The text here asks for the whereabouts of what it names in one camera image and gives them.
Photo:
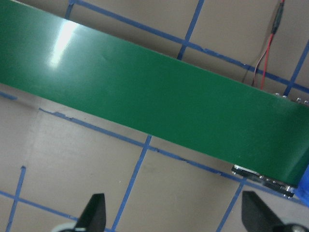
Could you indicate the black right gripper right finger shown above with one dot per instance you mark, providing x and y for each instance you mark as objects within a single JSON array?
[{"x": 256, "y": 216}]

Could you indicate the blue bin right side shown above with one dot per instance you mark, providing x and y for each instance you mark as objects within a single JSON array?
[{"x": 303, "y": 188}]

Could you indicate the green conveyor belt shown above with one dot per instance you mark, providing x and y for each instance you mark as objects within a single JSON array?
[{"x": 88, "y": 70}]

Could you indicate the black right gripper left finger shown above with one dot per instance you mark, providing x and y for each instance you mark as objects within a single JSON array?
[{"x": 93, "y": 217}]

